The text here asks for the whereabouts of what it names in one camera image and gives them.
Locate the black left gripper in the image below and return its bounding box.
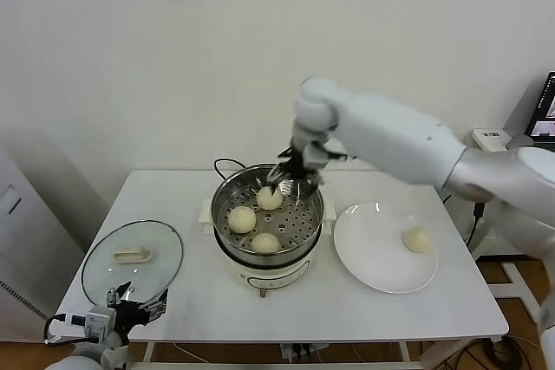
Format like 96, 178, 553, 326
105, 281, 170, 327

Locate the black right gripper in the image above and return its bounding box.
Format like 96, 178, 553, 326
264, 141, 326, 204

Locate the white steamed baozi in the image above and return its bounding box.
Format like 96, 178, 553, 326
255, 186, 284, 211
251, 232, 280, 256
227, 206, 257, 234
401, 225, 434, 254

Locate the stainless steel steamer basket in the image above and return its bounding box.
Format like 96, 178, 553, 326
210, 164, 324, 266

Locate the glass pot lid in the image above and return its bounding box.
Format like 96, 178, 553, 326
81, 220, 185, 307

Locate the white electric cooker base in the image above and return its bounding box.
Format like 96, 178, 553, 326
198, 196, 337, 300

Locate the white round plate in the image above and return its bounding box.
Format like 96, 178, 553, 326
332, 201, 438, 295

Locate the white floor cabinet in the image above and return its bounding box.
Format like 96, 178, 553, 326
0, 148, 86, 341

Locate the white power strip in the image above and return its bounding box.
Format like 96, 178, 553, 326
279, 342, 330, 363

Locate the white side desk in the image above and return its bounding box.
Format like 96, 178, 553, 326
470, 127, 555, 323

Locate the black open laptop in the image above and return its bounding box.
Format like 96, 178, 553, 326
524, 70, 555, 138

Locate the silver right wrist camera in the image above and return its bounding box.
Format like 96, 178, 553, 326
303, 142, 349, 170

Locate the white table frame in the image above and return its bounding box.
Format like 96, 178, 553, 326
125, 341, 437, 370

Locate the black cooker power cord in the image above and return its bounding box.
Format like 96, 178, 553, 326
212, 159, 249, 183

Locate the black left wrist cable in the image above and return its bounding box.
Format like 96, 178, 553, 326
42, 315, 73, 343

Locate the black hanging hub cable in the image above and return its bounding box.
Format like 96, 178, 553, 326
464, 215, 480, 247

